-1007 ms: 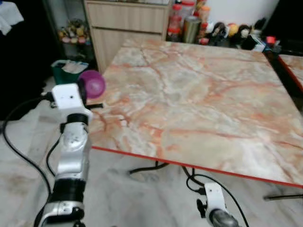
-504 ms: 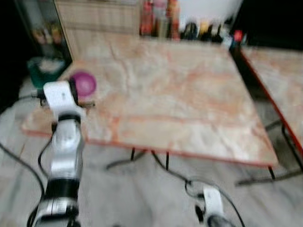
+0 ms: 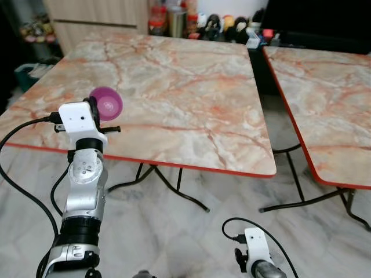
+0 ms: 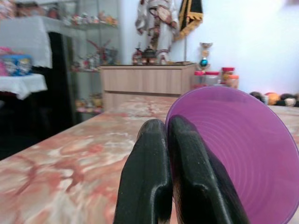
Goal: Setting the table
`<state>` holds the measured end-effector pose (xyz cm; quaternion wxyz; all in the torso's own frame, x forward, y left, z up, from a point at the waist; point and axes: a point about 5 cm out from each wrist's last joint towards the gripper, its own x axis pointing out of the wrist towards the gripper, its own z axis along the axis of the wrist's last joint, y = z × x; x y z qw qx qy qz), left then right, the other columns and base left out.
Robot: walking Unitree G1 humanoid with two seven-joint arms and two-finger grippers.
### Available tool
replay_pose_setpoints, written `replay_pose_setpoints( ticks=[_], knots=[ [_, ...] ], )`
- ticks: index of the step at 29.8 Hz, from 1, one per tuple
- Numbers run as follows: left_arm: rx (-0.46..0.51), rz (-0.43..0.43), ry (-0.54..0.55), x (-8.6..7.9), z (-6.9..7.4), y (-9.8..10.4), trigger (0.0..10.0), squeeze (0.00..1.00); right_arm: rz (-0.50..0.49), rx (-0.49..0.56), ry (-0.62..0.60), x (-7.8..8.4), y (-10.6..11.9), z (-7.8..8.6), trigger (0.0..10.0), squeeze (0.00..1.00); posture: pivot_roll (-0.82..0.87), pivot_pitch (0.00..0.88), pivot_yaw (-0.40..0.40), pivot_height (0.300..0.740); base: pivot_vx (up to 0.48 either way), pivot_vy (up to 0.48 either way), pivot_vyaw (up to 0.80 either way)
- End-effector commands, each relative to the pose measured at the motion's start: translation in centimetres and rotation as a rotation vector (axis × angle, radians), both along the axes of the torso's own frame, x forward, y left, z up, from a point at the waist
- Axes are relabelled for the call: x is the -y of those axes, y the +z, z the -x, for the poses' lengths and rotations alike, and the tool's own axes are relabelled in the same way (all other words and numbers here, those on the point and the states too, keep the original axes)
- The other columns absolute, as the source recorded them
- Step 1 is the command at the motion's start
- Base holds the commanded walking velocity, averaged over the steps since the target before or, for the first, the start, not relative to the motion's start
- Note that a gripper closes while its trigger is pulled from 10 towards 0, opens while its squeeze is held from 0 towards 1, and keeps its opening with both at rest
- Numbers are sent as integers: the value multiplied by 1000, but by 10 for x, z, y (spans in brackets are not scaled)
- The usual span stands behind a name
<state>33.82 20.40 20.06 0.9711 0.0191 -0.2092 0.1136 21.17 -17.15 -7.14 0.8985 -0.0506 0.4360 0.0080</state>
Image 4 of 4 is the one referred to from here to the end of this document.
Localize pink packaged item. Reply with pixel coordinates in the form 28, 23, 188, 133
0, 46, 17, 77

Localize gold trophy with blue ball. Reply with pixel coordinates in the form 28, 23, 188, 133
197, 42, 214, 72

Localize black piano with white cloth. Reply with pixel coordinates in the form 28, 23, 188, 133
0, 16, 78, 159

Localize red lidded plastic jar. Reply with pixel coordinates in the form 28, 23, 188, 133
221, 67, 235, 86
193, 70, 206, 89

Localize black gold fringed banner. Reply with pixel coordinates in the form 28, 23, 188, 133
174, 0, 204, 42

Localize white embroidered hanging robe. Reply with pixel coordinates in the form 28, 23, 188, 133
135, 0, 179, 65

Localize translucent purple plastic cup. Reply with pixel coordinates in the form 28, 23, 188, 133
164, 86, 299, 224

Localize clear jar with white lid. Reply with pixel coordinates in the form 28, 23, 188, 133
204, 71, 221, 87

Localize light wooden sideboard cabinet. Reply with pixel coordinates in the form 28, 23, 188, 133
100, 62, 197, 112

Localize blue patterned tin box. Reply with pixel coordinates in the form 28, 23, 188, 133
0, 54, 33, 77

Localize dark ornamental teapot set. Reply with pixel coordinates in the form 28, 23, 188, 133
132, 43, 164, 65

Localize white lace cloth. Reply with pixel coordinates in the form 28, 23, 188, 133
0, 73, 49, 101

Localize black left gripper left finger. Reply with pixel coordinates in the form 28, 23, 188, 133
114, 119, 174, 224

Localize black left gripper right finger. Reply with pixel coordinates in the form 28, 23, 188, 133
167, 116, 250, 224

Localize glass display cabinet with figurines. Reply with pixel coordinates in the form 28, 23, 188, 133
46, 0, 122, 117

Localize orange lidded plastic jar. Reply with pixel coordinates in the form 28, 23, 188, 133
228, 74, 240, 90

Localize pile of plush toys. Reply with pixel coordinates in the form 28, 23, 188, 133
249, 91, 299, 108

